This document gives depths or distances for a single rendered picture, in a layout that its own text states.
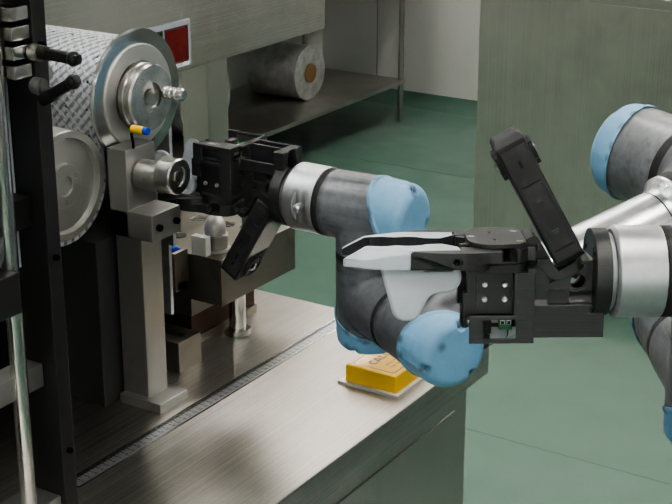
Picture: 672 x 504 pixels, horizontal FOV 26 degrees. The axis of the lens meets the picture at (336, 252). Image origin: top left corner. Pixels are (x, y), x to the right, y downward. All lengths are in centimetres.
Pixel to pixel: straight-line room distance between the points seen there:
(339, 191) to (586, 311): 43
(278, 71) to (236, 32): 361
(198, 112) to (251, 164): 98
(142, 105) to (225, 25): 72
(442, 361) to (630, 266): 33
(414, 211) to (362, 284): 10
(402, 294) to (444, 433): 72
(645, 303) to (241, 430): 60
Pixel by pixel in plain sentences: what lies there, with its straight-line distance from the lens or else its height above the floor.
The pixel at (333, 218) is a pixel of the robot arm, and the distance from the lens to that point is 154.
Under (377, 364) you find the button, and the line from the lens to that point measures 173.
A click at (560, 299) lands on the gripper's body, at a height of 120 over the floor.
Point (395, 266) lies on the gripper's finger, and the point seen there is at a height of 124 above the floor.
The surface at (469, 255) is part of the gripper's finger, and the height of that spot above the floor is 125.
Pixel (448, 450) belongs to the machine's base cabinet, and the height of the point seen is 77.
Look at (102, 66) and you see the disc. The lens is 158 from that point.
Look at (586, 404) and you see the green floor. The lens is 381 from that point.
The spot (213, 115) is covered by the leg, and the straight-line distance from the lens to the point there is 259.
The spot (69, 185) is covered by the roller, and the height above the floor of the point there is 117.
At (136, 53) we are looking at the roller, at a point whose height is 130.
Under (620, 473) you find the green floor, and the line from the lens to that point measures 349.
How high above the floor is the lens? 163
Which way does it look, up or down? 20 degrees down
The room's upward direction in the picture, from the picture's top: straight up
